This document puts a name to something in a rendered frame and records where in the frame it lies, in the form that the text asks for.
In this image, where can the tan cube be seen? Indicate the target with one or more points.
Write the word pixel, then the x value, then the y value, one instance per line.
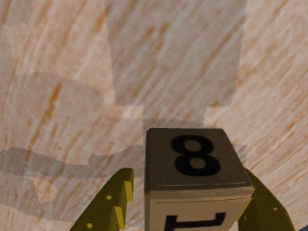
pixel 194 180

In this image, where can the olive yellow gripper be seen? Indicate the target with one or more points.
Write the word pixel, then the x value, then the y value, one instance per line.
pixel 107 211

